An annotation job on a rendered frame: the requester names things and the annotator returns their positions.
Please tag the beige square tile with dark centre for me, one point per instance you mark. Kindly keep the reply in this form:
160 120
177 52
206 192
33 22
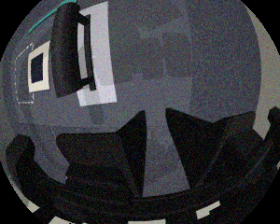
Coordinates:
38 68

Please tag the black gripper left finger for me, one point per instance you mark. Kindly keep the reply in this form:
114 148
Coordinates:
125 149

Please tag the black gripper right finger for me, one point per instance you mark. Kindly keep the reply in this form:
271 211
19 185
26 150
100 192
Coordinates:
198 142

